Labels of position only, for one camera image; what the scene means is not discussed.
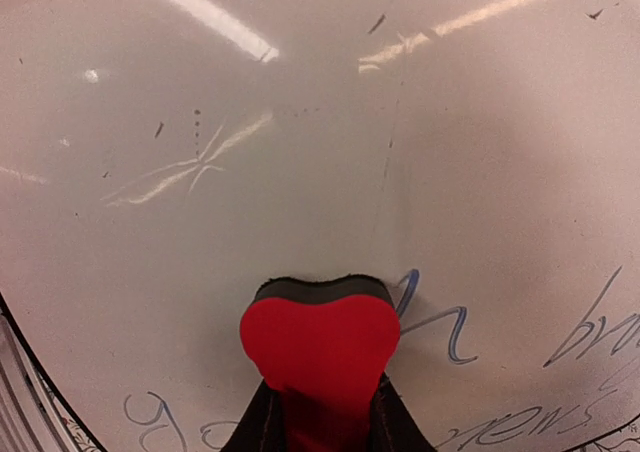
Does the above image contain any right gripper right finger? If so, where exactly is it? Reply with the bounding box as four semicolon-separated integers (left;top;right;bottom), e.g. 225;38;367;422
368;373;436;452

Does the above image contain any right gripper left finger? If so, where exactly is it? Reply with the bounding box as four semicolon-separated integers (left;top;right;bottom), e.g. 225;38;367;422
220;381;287;452

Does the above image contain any red whiteboard eraser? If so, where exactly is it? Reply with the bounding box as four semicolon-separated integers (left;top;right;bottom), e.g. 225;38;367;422
240;275;400;451

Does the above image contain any white whiteboard with black frame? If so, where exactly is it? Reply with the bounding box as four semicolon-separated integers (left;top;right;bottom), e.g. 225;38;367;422
1;0;639;451

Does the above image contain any floral patterned table mat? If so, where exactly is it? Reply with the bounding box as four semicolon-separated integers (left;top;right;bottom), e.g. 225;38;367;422
0;291;106;452

